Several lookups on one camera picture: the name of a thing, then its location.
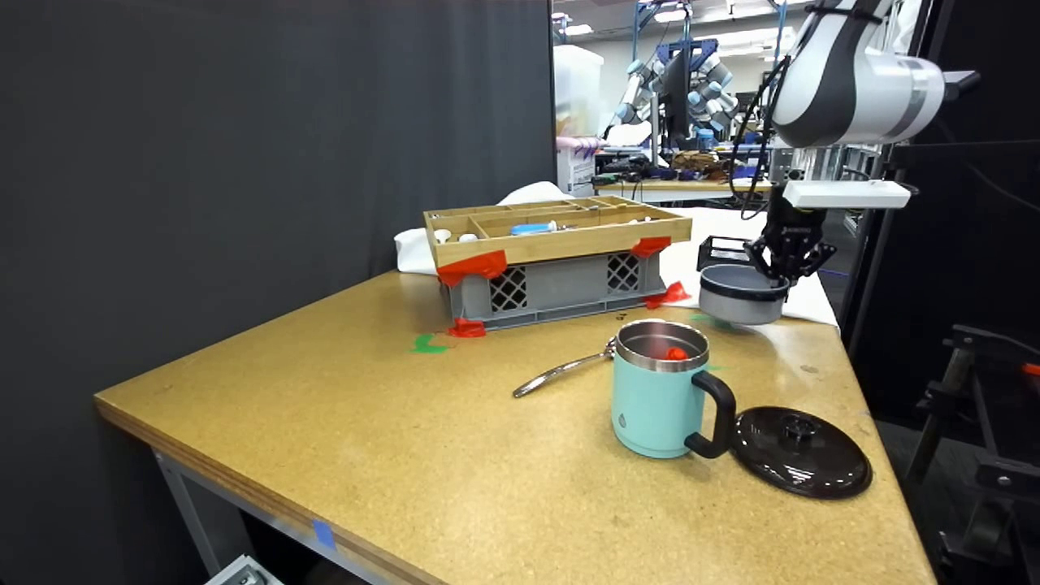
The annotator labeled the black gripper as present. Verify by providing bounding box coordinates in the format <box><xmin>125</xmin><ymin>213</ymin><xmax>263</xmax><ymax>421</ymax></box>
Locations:
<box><xmin>747</xmin><ymin>202</ymin><xmax>842</xmax><ymax>293</ymax></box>

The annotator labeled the grey metal pot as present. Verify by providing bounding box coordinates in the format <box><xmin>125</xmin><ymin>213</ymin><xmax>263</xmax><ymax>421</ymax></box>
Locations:
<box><xmin>697</xmin><ymin>259</ymin><xmax>797</xmax><ymax>329</ymax></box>

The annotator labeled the black pot lid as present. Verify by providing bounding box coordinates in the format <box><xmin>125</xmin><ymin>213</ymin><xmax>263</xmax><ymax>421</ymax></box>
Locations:
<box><xmin>725</xmin><ymin>404</ymin><xmax>876</xmax><ymax>504</ymax></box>

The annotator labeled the black case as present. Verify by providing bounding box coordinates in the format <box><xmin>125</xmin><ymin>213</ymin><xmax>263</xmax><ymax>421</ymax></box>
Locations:
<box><xmin>697</xmin><ymin>234</ymin><xmax>763</xmax><ymax>276</ymax></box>

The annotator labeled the blue background robot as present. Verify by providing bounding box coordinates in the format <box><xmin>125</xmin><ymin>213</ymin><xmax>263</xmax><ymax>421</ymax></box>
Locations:
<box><xmin>622</xmin><ymin>29</ymin><xmax>740</xmax><ymax>150</ymax></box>

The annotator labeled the grey plastic crate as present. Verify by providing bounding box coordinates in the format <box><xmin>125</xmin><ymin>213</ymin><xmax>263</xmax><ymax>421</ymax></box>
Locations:
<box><xmin>434</xmin><ymin>247</ymin><xmax>668</xmax><ymax>329</ymax></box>

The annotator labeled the wooden cutlery tray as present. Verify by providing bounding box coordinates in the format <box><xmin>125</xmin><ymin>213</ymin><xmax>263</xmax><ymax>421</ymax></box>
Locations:
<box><xmin>420</xmin><ymin>196</ymin><xmax>697</xmax><ymax>272</ymax></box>

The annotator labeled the silver metal spoon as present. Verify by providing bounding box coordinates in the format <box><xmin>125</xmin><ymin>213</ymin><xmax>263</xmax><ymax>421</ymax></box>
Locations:
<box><xmin>510</xmin><ymin>342</ymin><xmax>616</xmax><ymax>404</ymax></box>

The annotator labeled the white cloth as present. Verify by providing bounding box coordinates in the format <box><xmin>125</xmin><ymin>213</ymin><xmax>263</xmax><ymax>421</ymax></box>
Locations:
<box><xmin>391</xmin><ymin>179</ymin><xmax>571</xmax><ymax>276</ymax></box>

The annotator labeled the black curtain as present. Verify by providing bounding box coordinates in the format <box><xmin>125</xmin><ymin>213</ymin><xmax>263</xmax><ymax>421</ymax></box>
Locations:
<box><xmin>0</xmin><ymin>0</ymin><xmax>560</xmax><ymax>418</ymax></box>

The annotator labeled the grey table leg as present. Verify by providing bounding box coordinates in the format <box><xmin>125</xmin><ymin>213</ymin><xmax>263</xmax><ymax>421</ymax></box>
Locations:
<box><xmin>148</xmin><ymin>446</ymin><xmax>366</xmax><ymax>585</ymax></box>

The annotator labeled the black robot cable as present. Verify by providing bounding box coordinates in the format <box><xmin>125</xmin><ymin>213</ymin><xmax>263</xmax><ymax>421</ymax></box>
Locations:
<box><xmin>725</xmin><ymin>49</ymin><xmax>797</xmax><ymax>221</ymax></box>

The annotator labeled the red upper corner bracket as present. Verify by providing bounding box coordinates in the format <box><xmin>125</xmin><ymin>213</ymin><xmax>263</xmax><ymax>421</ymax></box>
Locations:
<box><xmin>433</xmin><ymin>247</ymin><xmax>513</xmax><ymax>293</ymax></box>
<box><xmin>628</xmin><ymin>234</ymin><xmax>675</xmax><ymax>264</ymax></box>

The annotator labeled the teal mug with black handle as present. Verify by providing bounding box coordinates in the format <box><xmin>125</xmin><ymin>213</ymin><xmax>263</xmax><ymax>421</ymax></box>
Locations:
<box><xmin>603</xmin><ymin>317</ymin><xmax>740</xmax><ymax>465</ymax></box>

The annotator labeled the black metal frame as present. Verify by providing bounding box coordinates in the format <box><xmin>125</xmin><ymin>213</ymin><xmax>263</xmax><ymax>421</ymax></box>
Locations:
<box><xmin>842</xmin><ymin>0</ymin><xmax>1040</xmax><ymax>585</ymax></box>

